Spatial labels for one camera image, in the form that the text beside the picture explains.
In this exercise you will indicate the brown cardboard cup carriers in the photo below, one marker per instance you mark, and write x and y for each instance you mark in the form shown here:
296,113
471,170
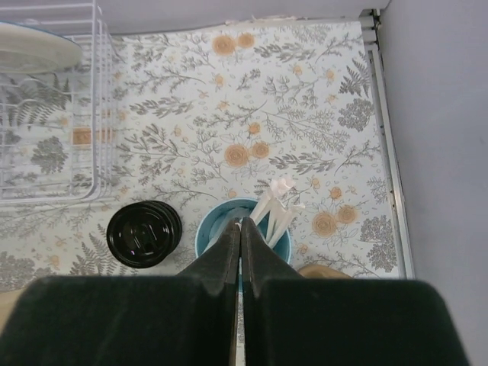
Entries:
316,271

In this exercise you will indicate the cream ceramic plate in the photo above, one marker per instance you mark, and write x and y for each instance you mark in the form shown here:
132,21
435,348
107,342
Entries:
26,50

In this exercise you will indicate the white wire dish rack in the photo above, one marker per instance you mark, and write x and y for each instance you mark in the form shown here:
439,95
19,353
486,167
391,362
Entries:
57,128

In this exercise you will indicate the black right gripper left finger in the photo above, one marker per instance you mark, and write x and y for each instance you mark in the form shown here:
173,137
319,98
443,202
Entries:
185,319

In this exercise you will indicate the blue cup holder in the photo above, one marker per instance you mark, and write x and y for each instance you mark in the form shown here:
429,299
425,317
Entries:
217,218

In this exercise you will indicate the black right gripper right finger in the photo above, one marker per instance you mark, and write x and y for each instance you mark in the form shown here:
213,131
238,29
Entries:
292,320

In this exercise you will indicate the floral table mat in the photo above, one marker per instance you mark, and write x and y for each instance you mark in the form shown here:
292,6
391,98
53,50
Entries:
206,116

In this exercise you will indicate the stack of black lids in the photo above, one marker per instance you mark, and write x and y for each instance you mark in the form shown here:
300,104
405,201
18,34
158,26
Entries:
143,234

